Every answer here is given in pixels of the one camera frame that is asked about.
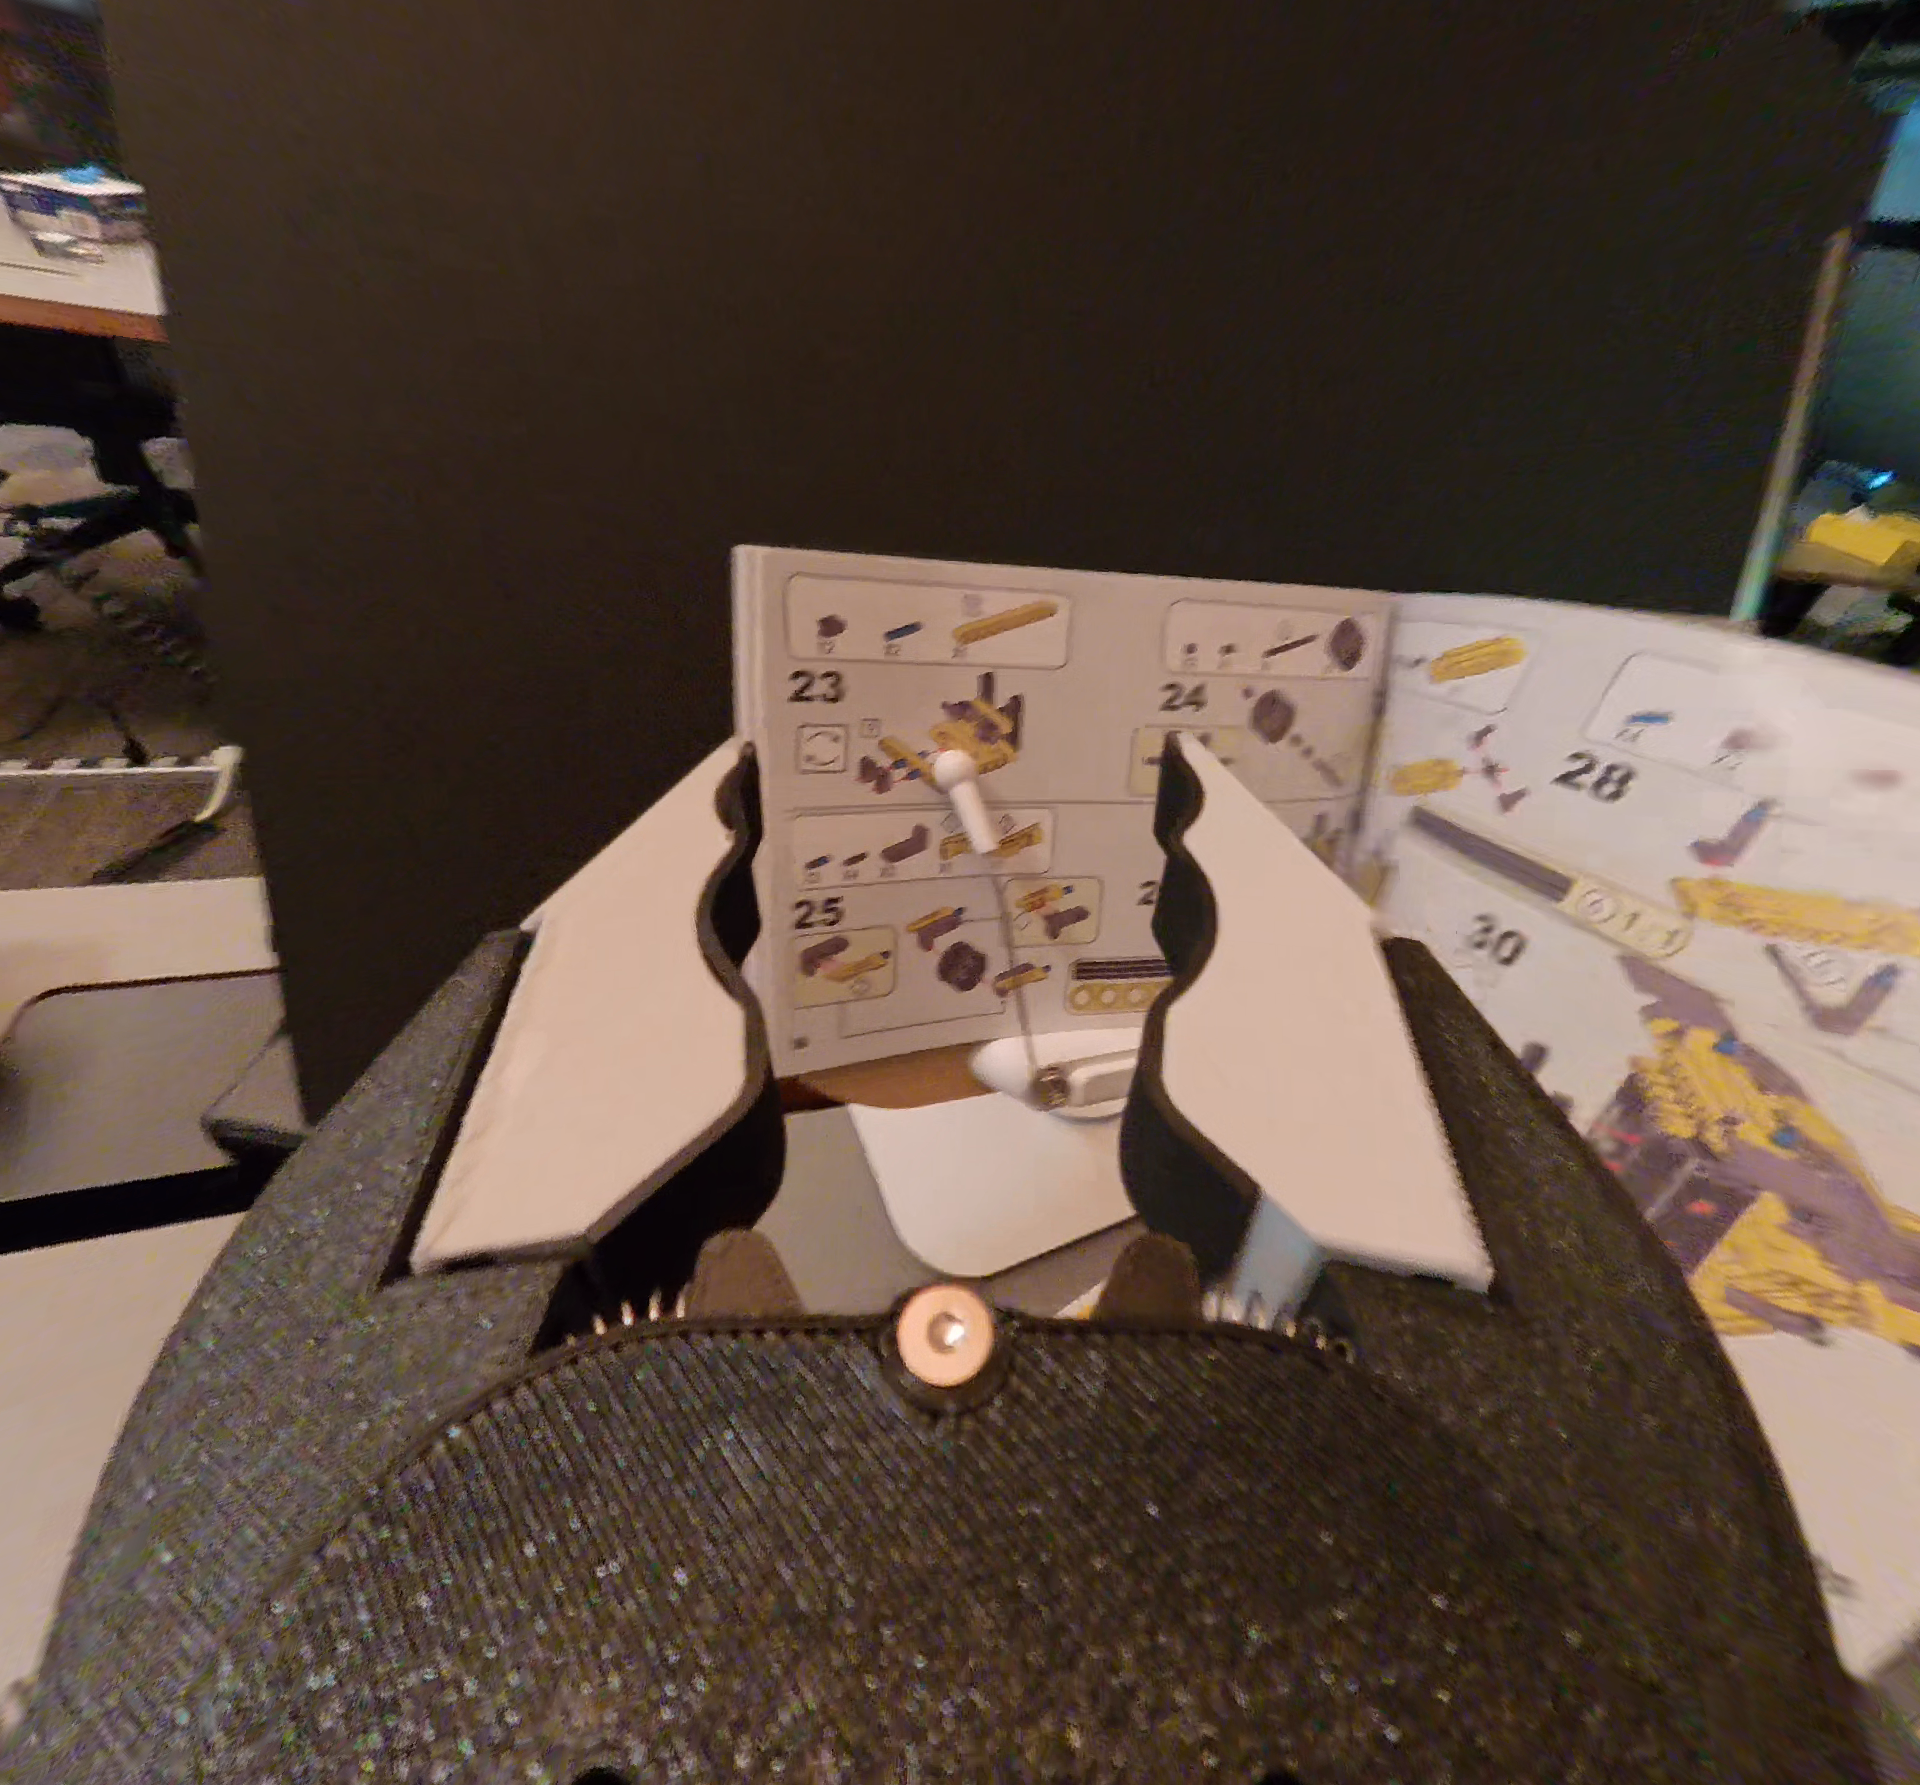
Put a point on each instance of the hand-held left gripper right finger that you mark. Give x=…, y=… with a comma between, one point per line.
x=1288, y=1035

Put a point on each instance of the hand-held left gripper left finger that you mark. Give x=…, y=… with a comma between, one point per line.
x=601, y=1035

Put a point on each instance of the instruction booklet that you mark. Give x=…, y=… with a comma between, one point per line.
x=1648, y=839

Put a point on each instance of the white book stand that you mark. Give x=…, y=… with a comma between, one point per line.
x=975, y=1185

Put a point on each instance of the black divider panel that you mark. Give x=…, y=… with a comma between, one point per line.
x=900, y=241

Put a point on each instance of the wooden-edged table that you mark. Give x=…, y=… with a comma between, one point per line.
x=91, y=300

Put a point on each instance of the blue white box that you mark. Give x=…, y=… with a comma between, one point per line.
x=67, y=219

